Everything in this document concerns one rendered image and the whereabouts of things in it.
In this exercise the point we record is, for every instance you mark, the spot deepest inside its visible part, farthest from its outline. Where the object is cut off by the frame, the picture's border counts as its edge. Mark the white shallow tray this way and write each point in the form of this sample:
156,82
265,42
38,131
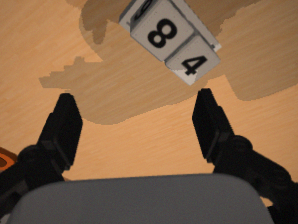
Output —
124,19

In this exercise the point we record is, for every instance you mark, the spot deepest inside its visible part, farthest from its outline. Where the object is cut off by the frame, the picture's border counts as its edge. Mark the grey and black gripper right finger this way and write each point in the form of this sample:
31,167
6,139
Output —
234,155

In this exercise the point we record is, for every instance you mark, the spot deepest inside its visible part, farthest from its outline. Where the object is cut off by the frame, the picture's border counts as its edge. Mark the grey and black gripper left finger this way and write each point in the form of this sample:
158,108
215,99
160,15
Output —
44,162

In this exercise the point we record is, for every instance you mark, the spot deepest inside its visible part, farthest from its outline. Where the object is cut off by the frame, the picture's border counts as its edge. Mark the grey number cube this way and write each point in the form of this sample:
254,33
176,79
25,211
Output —
193,58
160,27

